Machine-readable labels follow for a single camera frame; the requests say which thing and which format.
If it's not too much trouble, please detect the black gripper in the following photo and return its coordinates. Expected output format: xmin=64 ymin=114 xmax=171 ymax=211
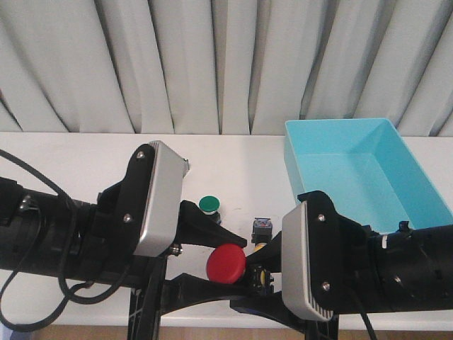
xmin=76 ymin=176 xmax=284 ymax=340
xmin=230 ymin=191 xmax=377 ymax=339

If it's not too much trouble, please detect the red push button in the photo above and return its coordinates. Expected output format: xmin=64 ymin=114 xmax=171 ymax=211
xmin=206 ymin=243 xmax=275 ymax=295

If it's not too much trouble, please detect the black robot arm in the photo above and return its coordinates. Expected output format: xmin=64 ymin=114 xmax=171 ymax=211
xmin=230 ymin=191 xmax=452 ymax=339
xmin=1 ymin=178 xmax=175 ymax=339

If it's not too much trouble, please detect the light blue plastic box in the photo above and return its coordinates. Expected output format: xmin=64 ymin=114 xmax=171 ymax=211
xmin=284 ymin=118 xmax=452 ymax=233

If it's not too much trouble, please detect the lying yellow push button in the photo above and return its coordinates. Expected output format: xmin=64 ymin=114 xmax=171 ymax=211
xmin=251 ymin=217 xmax=273 ymax=251

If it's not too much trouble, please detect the centre green push button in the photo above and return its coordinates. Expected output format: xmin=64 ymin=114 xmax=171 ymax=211
xmin=198 ymin=195 xmax=222 ymax=225

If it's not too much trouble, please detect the grey pleated curtain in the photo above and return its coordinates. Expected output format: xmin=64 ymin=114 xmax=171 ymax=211
xmin=1 ymin=1 xmax=452 ymax=137

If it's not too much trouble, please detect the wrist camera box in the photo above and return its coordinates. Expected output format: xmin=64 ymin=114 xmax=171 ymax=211
xmin=115 ymin=140 xmax=189 ymax=257
xmin=281 ymin=199 xmax=343 ymax=322

